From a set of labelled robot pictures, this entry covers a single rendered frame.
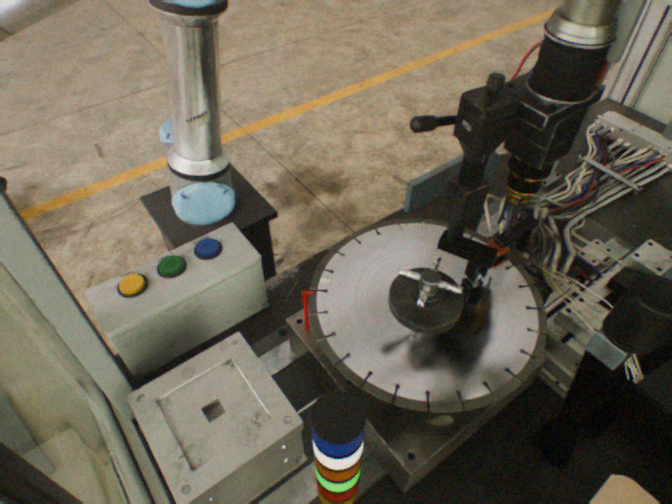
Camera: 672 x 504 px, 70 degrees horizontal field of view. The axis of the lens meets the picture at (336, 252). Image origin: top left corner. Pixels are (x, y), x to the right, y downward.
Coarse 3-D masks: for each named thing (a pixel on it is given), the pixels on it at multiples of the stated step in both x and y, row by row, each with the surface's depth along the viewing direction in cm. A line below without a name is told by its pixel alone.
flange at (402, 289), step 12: (444, 276) 74; (396, 288) 73; (408, 288) 73; (396, 300) 71; (408, 300) 71; (432, 300) 69; (444, 300) 71; (456, 300) 71; (396, 312) 70; (408, 312) 70; (420, 312) 70; (432, 312) 70; (444, 312) 70; (456, 312) 70; (408, 324) 69; (420, 324) 69; (432, 324) 68; (444, 324) 69
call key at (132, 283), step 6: (126, 276) 81; (132, 276) 81; (138, 276) 81; (120, 282) 80; (126, 282) 80; (132, 282) 80; (138, 282) 80; (144, 282) 81; (120, 288) 79; (126, 288) 79; (132, 288) 79; (138, 288) 80; (126, 294) 80
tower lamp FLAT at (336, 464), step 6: (318, 450) 40; (360, 450) 42; (318, 456) 42; (324, 456) 40; (348, 456) 40; (354, 456) 41; (360, 456) 43; (324, 462) 41; (330, 462) 41; (336, 462) 41; (342, 462) 41; (348, 462) 41; (354, 462) 42; (330, 468) 42; (336, 468) 42; (342, 468) 42; (348, 468) 42
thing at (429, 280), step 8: (432, 264) 71; (400, 272) 70; (408, 272) 70; (416, 272) 70; (424, 272) 69; (432, 272) 69; (424, 280) 68; (432, 280) 68; (440, 280) 68; (424, 288) 68; (432, 288) 68; (448, 288) 68; (456, 288) 68; (424, 296) 67
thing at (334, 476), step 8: (320, 464) 43; (360, 464) 45; (320, 472) 45; (328, 472) 43; (336, 472) 42; (344, 472) 43; (352, 472) 44; (328, 480) 44; (336, 480) 44; (344, 480) 44
